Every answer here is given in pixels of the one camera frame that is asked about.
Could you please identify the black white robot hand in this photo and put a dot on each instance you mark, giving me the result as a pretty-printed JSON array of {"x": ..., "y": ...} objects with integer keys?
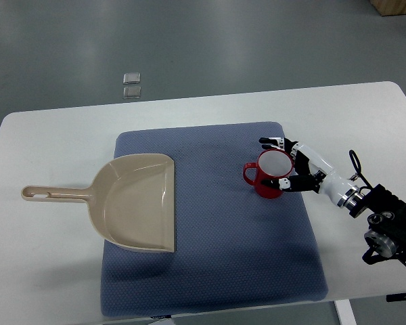
[{"x": 311, "y": 173}]

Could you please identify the red cup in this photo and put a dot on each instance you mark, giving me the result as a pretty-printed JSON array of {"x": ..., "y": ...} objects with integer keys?
[{"x": 272, "y": 164}]

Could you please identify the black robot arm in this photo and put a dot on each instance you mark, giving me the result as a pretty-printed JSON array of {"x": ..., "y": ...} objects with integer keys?
[{"x": 386, "y": 234}]

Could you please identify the beige plastic dustpan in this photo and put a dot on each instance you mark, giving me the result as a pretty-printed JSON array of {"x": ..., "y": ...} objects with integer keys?
[{"x": 131, "y": 202}]

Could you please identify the blue gray fabric mat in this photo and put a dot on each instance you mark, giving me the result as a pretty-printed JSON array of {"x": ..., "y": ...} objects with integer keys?
[{"x": 233, "y": 247}]

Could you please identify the white table leg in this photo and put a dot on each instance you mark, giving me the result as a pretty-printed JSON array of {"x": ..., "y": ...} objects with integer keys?
[{"x": 345, "y": 312}]

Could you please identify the black table control panel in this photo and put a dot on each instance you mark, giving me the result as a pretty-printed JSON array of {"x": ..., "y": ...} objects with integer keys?
[{"x": 396, "y": 297}]

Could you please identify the wooden box corner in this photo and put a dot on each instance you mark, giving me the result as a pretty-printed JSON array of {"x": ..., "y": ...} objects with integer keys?
[{"x": 390, "y": 7}]

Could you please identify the lower metal floor plate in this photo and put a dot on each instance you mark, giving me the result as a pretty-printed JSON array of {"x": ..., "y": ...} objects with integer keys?
[{"x": 131, "y": 92}]

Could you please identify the metal floor plate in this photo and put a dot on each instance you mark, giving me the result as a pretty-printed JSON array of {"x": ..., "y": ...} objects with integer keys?
[
  {"x": 131, "y": 78},
  {"x": 131, "y": 92}
]

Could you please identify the upper metal floor plate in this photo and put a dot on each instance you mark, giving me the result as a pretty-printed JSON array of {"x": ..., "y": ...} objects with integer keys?
[{"x": 131, "y": 78}]

